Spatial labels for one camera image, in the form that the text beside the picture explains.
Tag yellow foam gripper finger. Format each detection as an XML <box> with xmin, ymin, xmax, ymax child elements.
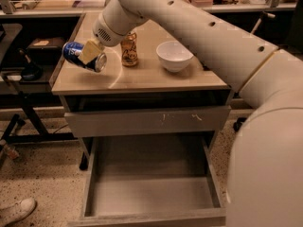
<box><xmin>79</xmin><ymin>39</ymin><xmax>104</xmax><ymax>64</ymax></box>

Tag blue pepsi can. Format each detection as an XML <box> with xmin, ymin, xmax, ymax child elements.
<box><xmin>62</xmin><ymin>42</ymin><xmax>107</xmax><ymax>73</ymax></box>

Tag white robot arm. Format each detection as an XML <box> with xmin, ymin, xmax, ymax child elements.
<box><xmin>92</xmin><ymin>0</ymin><xmax>303</xmax><ymax>227</ymax></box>

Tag gold soda can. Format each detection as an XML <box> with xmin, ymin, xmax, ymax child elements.
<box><xmin>120</xmin><ymin>31</ymin><xmax>138</xmax><ymax>66</ymax></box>

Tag grey drawer cabinet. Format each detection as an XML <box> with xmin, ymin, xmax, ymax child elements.
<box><xmin>48</xmin><ymin>9</ymin><xmax>236</xmax><ymax>227</ymax></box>

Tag grey top drawer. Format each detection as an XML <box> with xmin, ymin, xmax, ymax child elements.
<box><xmin>64</xmin><ymin>106</ymin><xmax>230</xmax><ymax>137</ymax></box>

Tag grey open middle drawer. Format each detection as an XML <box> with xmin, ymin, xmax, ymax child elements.
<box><xmin>68</xmin><ymin>133</ymin><xmax>225</xmax><ymax>227</ymax></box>

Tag black box on shelf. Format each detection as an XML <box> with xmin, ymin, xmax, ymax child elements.
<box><xmin>27</xmin><ymin>37</ymin><xmax>65</xmax><ymax>58</ymax></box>

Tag dark round object on shelf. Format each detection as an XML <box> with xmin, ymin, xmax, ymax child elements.
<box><xmin>19</xmin><ymin>48</ymin><xmax>43</xmax><ymax>81</ymax></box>

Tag white bowl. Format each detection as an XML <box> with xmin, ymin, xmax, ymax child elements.
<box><xmin>156</xmin><ymin>41</ymin><xmax>193</xmax><ymax>73</ymax></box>

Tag white sneaker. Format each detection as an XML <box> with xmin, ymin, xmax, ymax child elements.
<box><xmin>0</xmin><ymin>198</ymin><xmax>37</xmax><ymax>227</ymax></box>

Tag black desk frame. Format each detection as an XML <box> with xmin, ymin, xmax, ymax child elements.
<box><xmin>0</xmin><ymin>24</ymin><xmax>75</xmax><ymax>144</ymax></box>

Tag white handled tool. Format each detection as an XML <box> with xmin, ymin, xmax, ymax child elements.
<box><xmin>250</xmin><ymin>11</ymin><xmax>276</xmax><ymax>34</ymax></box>

